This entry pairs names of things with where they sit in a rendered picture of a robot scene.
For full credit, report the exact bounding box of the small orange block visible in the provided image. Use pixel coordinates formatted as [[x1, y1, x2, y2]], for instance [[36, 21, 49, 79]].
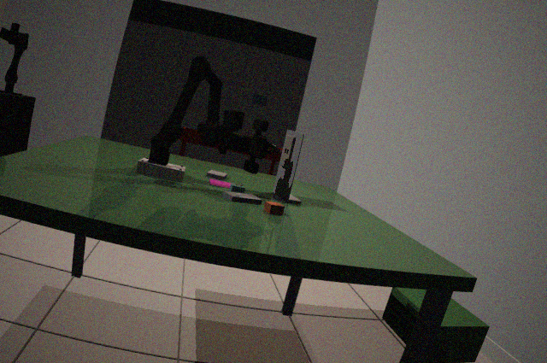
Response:
[[263, 202, 285, 215]]

